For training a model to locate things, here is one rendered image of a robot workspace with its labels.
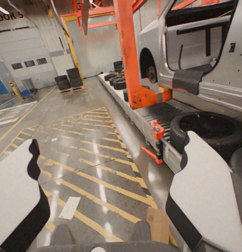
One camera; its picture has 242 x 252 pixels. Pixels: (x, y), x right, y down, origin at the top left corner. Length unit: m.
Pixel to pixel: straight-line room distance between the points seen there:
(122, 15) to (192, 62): 1.15
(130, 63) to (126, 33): 0.32
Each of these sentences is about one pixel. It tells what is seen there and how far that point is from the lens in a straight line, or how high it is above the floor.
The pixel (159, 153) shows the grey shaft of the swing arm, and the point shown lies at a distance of 1.59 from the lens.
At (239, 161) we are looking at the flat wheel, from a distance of 1.23.
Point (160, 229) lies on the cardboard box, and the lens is 1.19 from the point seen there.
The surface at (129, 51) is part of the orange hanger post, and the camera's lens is 1.81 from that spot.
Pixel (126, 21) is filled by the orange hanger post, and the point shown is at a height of 1.59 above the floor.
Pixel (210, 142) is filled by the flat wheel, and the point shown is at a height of 0.50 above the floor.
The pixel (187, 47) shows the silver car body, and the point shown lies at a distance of 2.29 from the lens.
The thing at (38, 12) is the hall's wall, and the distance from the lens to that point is 12.90.
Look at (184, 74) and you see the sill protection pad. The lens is 1.70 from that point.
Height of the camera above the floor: 1.30
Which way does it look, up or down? 29 degrees down
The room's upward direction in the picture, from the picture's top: 12 degrees counter-clockwise
